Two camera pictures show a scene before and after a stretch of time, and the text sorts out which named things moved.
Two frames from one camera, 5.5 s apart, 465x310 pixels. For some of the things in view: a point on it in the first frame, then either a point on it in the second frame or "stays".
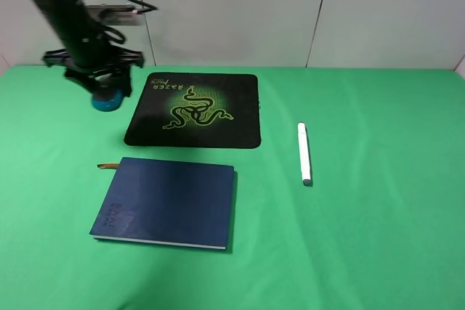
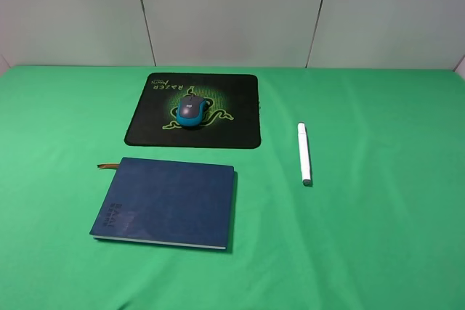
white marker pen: (304, 156) stays
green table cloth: (380, 226) stays
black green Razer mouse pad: (196, 109) stays
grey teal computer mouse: (107, 100) → (190, 110)
